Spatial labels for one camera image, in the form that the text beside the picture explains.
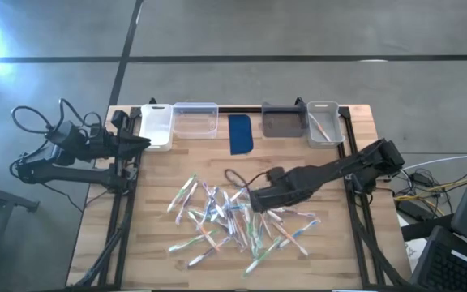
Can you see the white plastic bin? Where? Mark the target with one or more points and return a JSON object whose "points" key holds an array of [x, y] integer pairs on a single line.
{"points": [[156, 130]]}

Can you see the black power adapter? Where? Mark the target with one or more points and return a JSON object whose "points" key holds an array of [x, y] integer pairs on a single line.
{"points": [[422, 178]]}

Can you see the dark grey plastic bin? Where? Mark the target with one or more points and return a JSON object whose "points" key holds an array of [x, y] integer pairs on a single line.
{"points": [[282, 123]]}

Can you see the white paper sheet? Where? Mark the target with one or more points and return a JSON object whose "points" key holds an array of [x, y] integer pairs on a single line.
{"points": [[414, 247]]}

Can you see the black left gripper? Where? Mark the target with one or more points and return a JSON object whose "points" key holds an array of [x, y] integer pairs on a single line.
{"points": [[116, 146]]}

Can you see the black keyboard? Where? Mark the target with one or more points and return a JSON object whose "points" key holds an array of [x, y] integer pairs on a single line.
{"points": [[448, 267]]}

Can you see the light grey plastic bin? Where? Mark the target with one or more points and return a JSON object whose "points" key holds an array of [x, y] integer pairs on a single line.
{"points": [[335, 121]]}

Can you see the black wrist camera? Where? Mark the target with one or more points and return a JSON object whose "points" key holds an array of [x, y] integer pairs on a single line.
{"points": [[120, 119], [276, 174]]}

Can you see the purple toothbrush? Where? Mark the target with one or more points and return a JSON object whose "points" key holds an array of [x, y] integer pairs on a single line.
{"points": [[209, 252], [187, 203], [237, 239], [294, 212], [205, 187]]}

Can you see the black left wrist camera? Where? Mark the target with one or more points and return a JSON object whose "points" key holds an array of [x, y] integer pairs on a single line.
{"points": [[120, 119]]}

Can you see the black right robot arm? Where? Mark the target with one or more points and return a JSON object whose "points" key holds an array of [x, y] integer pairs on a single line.
{"points": [[339, 166]]}

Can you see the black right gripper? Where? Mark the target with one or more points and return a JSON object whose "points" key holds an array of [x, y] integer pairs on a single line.
{"points": [[284, 188]]}

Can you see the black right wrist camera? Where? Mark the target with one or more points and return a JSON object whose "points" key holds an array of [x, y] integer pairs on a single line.
{"points": [[276, 174]]}

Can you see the black metal stand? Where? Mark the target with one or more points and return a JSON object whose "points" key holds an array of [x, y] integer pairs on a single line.
{"points": [[6, 196]]}

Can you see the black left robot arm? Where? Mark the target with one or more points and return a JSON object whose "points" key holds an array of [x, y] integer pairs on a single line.
{"points": [[75, 174]]}

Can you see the clear plastic bin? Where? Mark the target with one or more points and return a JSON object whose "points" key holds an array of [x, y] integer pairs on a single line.
{"points": [[195, 121]]}

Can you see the black power brick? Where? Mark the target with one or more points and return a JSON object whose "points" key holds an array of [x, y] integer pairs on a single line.
{"points": [[410, 210]]}

